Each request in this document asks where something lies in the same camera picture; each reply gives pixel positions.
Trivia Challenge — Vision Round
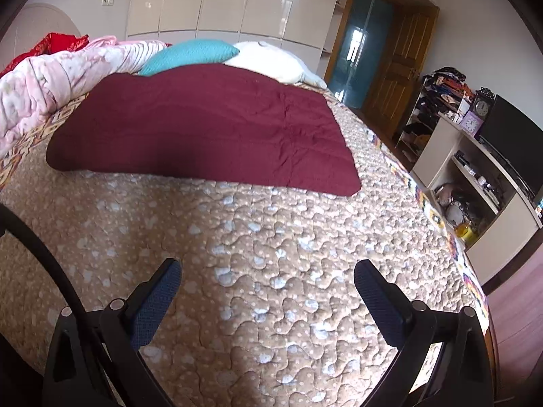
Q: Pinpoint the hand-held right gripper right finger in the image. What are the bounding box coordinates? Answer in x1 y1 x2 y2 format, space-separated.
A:
353 259 495 407

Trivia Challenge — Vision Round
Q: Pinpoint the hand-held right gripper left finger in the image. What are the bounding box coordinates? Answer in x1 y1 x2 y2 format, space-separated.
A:
42 258 183 407

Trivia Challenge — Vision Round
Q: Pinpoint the maroon puffer jacket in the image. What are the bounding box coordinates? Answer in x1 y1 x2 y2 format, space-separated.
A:
46 63 362 197

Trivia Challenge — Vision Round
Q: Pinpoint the open shelf with clothes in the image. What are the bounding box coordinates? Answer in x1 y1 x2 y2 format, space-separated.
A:
396 67 472 167

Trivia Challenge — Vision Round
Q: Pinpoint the patterned quilted bed cover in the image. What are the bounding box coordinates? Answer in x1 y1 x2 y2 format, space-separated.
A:
0 80 493 407

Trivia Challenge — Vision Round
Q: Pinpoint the yellow container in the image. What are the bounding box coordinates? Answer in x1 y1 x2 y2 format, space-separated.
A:
455 220 479 244

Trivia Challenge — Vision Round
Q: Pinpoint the white media cabinet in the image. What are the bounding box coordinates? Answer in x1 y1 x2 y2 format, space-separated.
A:
411 112 543 290

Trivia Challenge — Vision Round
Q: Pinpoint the purple box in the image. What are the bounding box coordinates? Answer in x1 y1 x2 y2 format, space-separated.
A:
462 112 484 137

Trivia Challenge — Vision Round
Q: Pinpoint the black television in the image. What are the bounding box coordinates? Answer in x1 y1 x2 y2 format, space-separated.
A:
479 95 543 205

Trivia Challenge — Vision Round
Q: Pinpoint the ornate table clock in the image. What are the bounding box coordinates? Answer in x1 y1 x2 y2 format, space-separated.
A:
472 88 496 120

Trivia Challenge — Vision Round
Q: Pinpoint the pink floral comforter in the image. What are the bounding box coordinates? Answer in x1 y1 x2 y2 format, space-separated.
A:
0 36 172 159

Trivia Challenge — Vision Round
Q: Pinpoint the wooden door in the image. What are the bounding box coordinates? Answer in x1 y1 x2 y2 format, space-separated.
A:
364 7 438 131

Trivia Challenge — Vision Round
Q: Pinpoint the turquoise pillow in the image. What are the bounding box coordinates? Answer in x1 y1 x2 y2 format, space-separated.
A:
138 39 240 77

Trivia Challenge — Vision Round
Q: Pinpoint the blue glass door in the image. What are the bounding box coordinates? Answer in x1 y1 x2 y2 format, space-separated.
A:
329 0 394 110

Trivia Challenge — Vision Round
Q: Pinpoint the white pillow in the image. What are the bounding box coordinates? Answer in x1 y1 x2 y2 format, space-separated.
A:
223 41 328 91

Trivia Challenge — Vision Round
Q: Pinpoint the red cloth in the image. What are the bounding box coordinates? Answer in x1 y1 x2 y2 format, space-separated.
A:
0 33 90 78

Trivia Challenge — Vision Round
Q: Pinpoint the beige padded headboard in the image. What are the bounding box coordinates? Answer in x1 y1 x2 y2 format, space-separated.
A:
0 3 82 69

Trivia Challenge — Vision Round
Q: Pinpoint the glossy cream wardrobe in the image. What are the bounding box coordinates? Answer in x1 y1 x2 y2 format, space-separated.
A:
126 0 346 75

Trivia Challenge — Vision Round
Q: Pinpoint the black cable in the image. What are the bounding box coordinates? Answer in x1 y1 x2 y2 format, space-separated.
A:
0 203 128 407

